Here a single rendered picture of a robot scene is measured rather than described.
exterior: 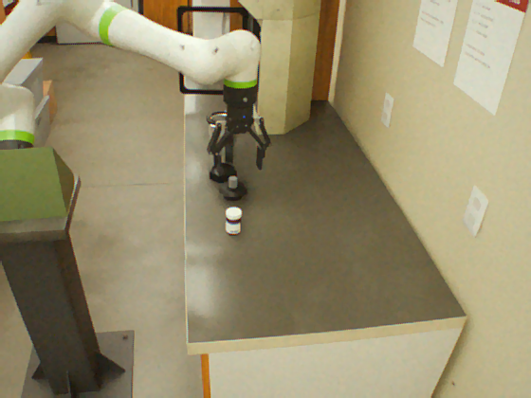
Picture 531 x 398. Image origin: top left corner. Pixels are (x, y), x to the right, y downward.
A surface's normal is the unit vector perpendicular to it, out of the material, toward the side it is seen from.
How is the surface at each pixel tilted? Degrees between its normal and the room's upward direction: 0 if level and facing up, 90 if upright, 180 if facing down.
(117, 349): 0
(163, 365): 0
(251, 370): 90
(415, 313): 0
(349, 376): 90
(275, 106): 90
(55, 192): 90
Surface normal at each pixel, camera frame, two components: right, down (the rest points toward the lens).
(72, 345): 0.18, 0.56
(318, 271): 0.05, -0.83
